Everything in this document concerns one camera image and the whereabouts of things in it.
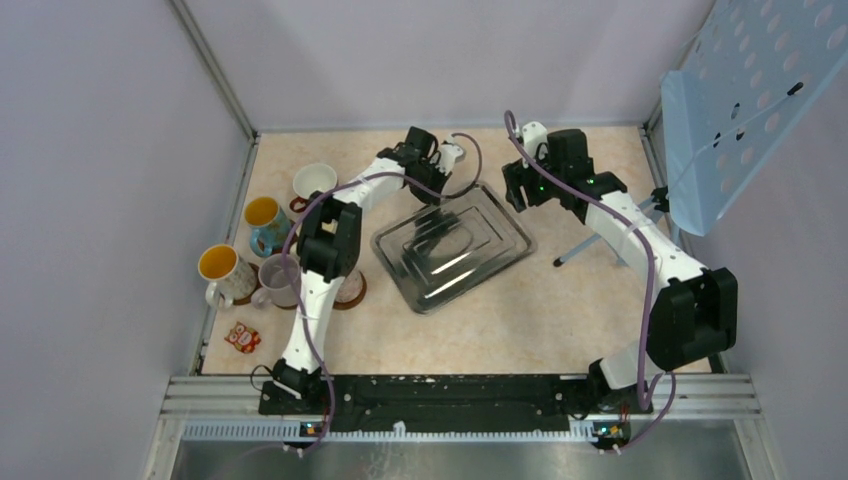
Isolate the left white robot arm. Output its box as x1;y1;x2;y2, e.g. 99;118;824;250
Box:
268;127;465;414

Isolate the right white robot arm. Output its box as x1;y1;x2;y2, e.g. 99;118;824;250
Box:
502;122;738;412

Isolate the red white-inside mug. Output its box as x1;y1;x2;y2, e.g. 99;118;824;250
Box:
289;163;338;213

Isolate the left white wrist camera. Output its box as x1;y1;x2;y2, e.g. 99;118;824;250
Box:
434;135;466;176

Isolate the blue butterfly mug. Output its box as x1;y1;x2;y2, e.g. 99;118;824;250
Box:
244;196;292;258

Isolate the silver metal tray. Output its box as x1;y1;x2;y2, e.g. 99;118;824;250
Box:
371;182;536;315

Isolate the lilac ribbed mug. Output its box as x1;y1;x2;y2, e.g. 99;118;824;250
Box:
251;253;300;310

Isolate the white floral family mug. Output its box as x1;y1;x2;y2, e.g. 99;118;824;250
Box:
197;244;260;311

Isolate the blue perforated stand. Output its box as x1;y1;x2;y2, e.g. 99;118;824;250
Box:
553;0;848;321

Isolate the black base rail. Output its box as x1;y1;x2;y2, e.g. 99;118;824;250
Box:
258;374;645;434

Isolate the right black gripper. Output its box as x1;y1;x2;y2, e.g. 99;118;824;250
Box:
503;144;565;213

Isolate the brown coaster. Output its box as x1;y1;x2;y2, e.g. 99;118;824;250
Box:
331;271;369;312

